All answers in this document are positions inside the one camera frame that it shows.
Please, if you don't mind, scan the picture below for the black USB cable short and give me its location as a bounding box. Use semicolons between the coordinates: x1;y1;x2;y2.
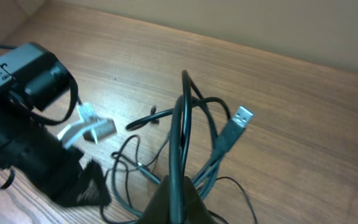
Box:
110;105;259;224

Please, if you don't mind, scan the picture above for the black left camera cable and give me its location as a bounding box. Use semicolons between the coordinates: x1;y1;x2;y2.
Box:
0;43;83;190

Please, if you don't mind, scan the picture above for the black USB cable long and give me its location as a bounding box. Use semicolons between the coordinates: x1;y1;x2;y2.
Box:
99;70;256;224

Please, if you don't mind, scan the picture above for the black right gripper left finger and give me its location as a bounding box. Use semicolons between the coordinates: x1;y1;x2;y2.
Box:
136;175;170;224

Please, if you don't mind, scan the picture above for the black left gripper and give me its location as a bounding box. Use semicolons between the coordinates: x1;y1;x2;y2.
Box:
0;129;111;207

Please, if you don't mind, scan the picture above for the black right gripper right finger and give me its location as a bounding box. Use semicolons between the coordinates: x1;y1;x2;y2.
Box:
183;176;216;224

